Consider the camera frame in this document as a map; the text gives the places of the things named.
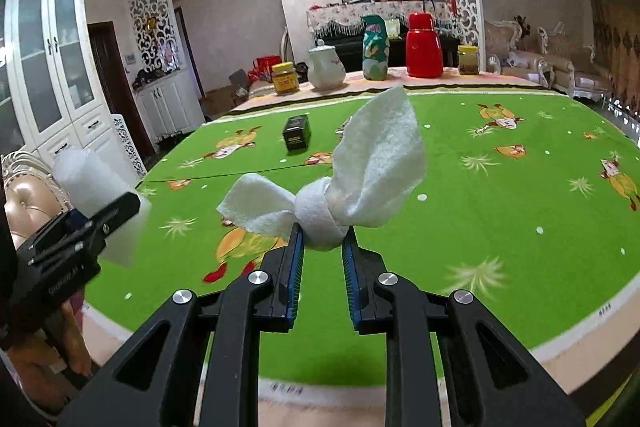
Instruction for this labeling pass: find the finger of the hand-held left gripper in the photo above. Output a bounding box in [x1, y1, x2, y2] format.
[16, 193, 142, 269]
[47, 209, 95, 239]

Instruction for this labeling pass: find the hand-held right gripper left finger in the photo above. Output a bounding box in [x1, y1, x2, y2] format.
[56, 224, 306, 427]

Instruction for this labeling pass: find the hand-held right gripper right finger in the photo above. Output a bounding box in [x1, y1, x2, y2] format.
[341, 227, 587, 427]

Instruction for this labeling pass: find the white foam sheet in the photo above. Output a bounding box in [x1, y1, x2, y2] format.
[52, 147, 152, 269]

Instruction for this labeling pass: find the white knotted cloth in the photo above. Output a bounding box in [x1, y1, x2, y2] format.
[216, 85, 427, 253]

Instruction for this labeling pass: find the person's left hand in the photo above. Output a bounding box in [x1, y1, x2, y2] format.
[10, 296, 96, 380]

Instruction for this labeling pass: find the beige tufted chair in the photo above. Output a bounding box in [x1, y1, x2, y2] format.
[0, 152, 67, 249]

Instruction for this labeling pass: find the white lattice panel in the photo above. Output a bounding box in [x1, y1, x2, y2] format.
[112, 114, 149, 178]

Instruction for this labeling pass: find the green printed tablecloth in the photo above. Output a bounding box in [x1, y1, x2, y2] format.
[82, 89, 640, 381]

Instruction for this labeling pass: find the small black box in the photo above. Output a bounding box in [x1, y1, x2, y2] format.
[282, 116, 312, 154]

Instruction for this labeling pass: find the tall white glass-door cabinet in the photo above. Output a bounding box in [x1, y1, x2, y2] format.
[0, 0, 146, 168]

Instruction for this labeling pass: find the dark wooden door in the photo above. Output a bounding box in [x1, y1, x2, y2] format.
[87, 22, 157, 158]

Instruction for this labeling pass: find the low white cabinet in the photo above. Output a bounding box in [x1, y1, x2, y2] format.
[134, 74, 206, 134]

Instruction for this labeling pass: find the white teapot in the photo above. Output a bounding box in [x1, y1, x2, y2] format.
[307, 39, 347, 90]

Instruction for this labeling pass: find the red gift bag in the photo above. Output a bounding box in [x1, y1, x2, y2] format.
[248, 55, 281, 80]

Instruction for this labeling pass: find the narrow white lattice screen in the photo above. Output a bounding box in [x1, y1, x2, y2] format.
[129, 0, 181, 74]

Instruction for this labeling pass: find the black upright piano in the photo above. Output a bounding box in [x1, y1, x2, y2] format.
[315, 29, 461, 68]

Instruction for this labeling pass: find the green snack bag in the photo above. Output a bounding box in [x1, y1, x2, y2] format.
[361, 14, 391, 81]

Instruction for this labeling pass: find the red thermos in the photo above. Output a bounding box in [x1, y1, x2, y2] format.
[405, 12, 445, 79]

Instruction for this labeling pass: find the small jar with yellow lid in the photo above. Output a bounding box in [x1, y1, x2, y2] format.
[458, 45, 480, 76]

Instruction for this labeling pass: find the floral fringed piano cover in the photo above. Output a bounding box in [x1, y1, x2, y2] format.
[306, 1, 456, 36]

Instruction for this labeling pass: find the ornate white sofa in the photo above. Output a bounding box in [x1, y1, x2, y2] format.
[482, 16, 617, 100]

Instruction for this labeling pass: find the brown patterned curtain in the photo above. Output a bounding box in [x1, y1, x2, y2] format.
[582, 0, 640, 118]

